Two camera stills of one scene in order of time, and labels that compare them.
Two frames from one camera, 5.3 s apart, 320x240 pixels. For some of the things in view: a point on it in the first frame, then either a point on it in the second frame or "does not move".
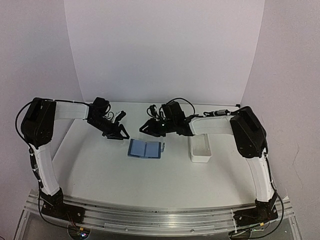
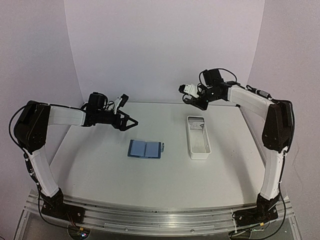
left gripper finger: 121,133 -> 124,118
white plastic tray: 200,148 does not move
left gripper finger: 112,137 -> 121,126
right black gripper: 152,129 -> 203,106
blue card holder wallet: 144,149 does not move
